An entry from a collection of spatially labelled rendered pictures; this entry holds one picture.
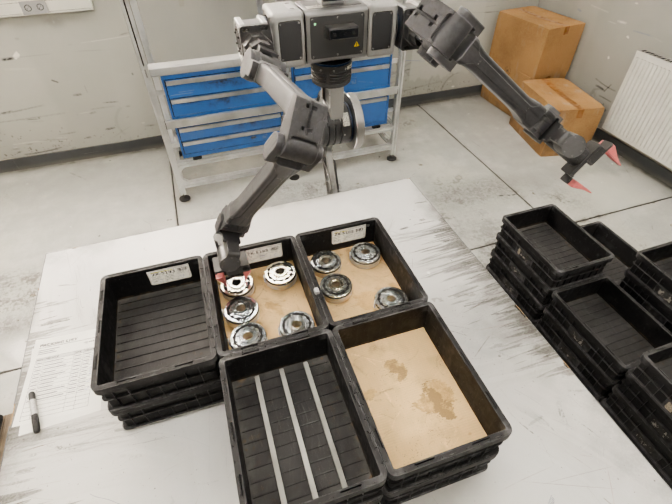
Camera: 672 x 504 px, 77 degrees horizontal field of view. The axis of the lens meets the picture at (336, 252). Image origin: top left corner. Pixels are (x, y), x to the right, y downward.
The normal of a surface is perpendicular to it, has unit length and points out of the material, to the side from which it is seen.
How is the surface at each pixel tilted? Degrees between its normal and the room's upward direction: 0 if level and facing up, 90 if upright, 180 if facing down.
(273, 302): 0
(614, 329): 0
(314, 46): 90
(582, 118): 88
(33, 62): 90
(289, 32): 90
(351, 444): 0
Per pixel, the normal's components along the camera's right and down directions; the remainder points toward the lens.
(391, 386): 0.00, -0.73
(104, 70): 0.33, 0.65
